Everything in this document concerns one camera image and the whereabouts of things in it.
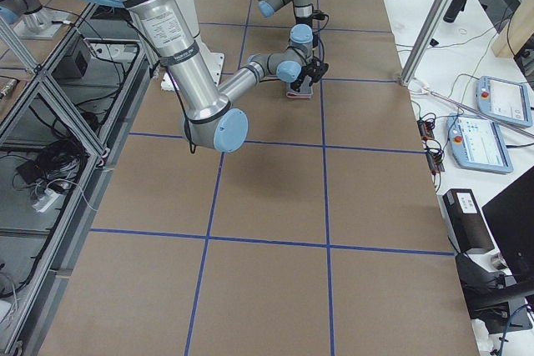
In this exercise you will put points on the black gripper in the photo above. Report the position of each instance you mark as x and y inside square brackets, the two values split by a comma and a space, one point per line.
[305, 76]

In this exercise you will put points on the pink towel with grey back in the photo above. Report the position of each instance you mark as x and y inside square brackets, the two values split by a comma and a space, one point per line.
[299, 89]

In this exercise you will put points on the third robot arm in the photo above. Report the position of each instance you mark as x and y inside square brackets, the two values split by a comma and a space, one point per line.
[12, 10]

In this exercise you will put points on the long metal rod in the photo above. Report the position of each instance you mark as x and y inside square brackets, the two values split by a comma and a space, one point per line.
[480, 114]

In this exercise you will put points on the black bottle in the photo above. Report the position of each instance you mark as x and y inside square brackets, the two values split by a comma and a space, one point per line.
[453, 10]

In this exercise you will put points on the near teach pendant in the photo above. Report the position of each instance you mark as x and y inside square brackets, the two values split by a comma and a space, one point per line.
[477, 144]

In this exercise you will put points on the teach pendant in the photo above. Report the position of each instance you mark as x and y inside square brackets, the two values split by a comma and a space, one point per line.
[504, 100]
[477, 144]

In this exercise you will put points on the far teach pendant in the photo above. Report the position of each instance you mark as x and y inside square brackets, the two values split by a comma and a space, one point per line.
[504, 100]

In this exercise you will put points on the dark brown box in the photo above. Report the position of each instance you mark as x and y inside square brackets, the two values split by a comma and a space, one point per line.
[468, 226]

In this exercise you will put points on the black monitor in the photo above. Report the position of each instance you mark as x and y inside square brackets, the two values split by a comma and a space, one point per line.
[509, 216]

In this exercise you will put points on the white power strip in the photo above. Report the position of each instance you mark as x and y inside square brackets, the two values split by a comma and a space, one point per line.
[45, 201]

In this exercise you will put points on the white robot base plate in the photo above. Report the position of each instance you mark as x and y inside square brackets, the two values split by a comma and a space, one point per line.
[214, 62]

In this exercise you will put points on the aluminium camera mast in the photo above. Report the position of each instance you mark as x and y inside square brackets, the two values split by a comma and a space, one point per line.
[434, 18]

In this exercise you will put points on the aluminium frame rack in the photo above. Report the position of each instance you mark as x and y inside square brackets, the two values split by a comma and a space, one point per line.
[62, 128]

